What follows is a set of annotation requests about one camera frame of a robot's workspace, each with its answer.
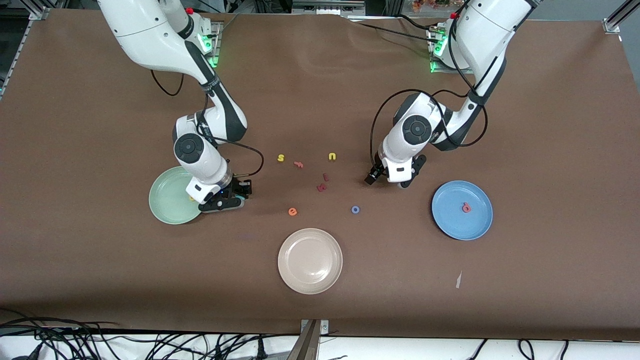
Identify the green plate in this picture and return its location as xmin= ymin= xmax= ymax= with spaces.
xmin=148 ymin=166 xmax=203 ymax=225

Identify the blue plate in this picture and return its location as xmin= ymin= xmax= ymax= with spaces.
xmin=431 ymin=180 xmax=494 ymax=241

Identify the beige plate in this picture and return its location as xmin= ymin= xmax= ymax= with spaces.
xmin=277 ymin=228 xmax=344 ymax=295

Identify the grey box behind table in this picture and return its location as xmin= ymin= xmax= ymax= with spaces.
xmin=291 ymin=0 xmax=367 ymax=16

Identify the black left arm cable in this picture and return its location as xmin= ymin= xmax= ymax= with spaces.
xmin=370 ymin=15 xmax=489 ymax=171

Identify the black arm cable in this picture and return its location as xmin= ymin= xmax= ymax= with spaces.
xmin=150 ymin=70 xmax=265 ymax=178
xmin=370 ymin=15 xmax=489 ymax=171

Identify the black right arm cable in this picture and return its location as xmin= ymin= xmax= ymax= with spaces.
xmin=150 ymin=70 xmax=265 ymax=178

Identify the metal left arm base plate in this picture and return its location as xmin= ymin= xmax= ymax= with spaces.
xmin=427 ymin=27 xmax=473 ymax=75

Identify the black cable across table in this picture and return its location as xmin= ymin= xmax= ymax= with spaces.
xmin=356 ymin=21 xmax=441 ymax=45

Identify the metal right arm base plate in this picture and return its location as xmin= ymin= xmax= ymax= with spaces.
xmin=200 ymin=22 xmax=221 ymax=69

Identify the metal bracket at table edge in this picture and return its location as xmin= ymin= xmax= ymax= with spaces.
xmin=287 ymin=319 xmax=330 ymax=360

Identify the black tangled floor cable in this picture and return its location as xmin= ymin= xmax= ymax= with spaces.
xmin=0 ymin=307 xmax=301 ymax=360

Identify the aluminium frame profile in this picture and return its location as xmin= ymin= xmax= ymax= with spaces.
xmin=602 ymin=0 xmax=640 ymax=35

